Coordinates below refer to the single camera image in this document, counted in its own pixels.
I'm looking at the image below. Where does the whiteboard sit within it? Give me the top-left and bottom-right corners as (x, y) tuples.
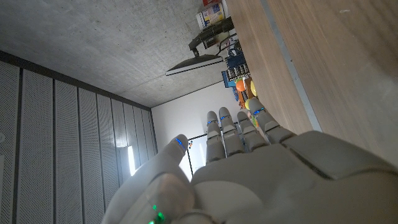
(185, 132), (209, 180)

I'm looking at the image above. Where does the dark blue mug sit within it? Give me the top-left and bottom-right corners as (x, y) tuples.
(226, 49), (247, 67)

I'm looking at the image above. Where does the white printed canister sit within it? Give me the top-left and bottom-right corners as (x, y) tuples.
(195, 1), (229, 30)

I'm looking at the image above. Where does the black monitor on stand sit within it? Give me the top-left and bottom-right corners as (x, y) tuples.
(165, 16), (236, 77)

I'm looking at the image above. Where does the ceiling light panel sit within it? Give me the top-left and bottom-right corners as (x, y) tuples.
(126, 144), (137, 177)

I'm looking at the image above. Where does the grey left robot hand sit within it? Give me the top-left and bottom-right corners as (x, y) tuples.
(101, 98), (398, 224)

